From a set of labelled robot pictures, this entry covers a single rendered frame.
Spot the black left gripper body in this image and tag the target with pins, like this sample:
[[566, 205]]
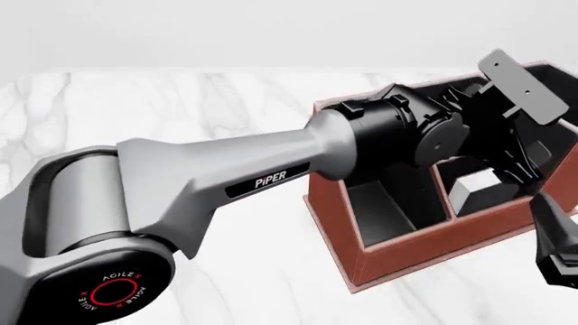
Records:
[[485, 116]]

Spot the silver-grey left robot arm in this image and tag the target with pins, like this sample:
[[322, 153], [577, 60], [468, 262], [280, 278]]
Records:
[[189, 169]]

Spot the white grey book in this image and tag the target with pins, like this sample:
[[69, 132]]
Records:
[[474, 184]]

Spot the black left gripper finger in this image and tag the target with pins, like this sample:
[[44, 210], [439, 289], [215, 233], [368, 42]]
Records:
[[533, 166], [505, 162]]

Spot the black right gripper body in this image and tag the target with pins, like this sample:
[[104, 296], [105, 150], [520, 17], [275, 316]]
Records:
[[562, 271]]

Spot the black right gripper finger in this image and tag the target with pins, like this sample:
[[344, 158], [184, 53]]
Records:
[[553, 227]]

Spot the red-brown desk caddy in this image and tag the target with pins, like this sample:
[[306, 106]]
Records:
[[429, 250]]

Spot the grey plate on black stalk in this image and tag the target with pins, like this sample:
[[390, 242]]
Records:
[[524, 81]]

